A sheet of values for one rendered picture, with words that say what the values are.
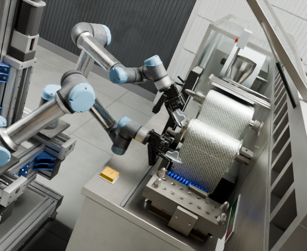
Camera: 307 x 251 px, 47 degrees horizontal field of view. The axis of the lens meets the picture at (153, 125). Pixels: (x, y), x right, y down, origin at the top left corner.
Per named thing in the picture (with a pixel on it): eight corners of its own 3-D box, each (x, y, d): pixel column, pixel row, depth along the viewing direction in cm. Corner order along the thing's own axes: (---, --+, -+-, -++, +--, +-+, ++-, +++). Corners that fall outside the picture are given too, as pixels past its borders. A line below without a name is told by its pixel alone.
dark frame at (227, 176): (163, 176, 192) (178, 146, 183) (218, 205, 188) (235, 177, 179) (159, 182, 185) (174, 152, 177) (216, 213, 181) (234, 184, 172)
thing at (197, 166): (169, 170, 174) (184, 140, 165) (212, 193, 171) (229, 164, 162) (168, 171, 173) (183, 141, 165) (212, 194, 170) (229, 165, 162)
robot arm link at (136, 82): (120, 71, 171) (136, 63, 163) (136, 71, 179) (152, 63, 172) (124, 87, 170) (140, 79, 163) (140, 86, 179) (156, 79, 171)
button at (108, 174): (105, 169, 177) (107, 166, 176) (117, 176, 176) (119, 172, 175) (99, 176, 171) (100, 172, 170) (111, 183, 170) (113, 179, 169)
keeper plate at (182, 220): (168, 222, 160) (178, 205, 155) (188, 233, 158) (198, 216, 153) (167, 226, 157) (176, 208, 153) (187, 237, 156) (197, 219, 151)
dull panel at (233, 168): (247, 98, 375) (259, 78, 364) (250, 99, 374) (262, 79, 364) (215, 219, 176) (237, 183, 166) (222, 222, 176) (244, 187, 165)
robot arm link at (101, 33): (52, 99, 211) (82, 17, 184) (73, 98, 222) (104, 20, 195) (62, 112, 206) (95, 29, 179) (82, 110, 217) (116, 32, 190)
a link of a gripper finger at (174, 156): (185, 157, 165) (168, 147, 166) (179, 167, 167) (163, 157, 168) (187, 155, 167) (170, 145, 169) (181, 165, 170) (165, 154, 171)
